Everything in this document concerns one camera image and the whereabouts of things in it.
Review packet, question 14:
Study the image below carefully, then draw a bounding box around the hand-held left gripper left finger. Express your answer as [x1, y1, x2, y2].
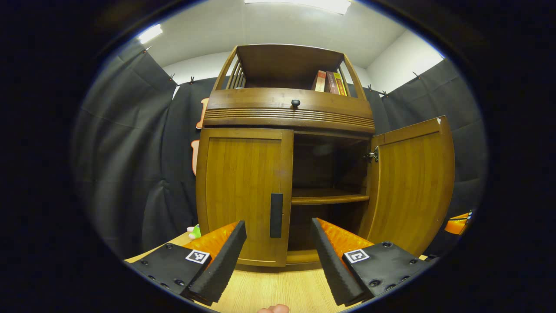
[125, 220, 247, 306]

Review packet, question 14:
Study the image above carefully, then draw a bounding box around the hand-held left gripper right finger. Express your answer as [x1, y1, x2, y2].
[311, 217, 435, 306]

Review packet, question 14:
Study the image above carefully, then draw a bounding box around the wooden shoe cabinet door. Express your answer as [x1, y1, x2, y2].
[195, 127, 294, 267]
[359, 116, 456, 258]

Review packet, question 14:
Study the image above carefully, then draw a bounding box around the wooden double-door shoe cabinet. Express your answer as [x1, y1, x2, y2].
[195, 43, 456, 267]

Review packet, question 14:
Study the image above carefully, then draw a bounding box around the black door handle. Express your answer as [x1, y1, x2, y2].
[270, 193, 284, 238]

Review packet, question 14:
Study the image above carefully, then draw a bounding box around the wooden cabinet drawer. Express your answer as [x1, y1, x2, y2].
[203, 88, 376, 134]

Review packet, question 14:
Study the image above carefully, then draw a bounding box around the black backdrop cloth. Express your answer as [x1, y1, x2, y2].
[72, 39, 489, 259]

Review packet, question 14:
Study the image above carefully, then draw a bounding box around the yellow spine book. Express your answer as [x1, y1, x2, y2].
[334, 72, 348, 97]

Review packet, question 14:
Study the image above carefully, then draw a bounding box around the dark brown book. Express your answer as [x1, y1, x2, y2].
[325, 71, 340, 95]

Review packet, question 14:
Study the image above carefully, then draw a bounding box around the ceiling strip light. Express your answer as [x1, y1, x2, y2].
[138, 23, 163, 44]

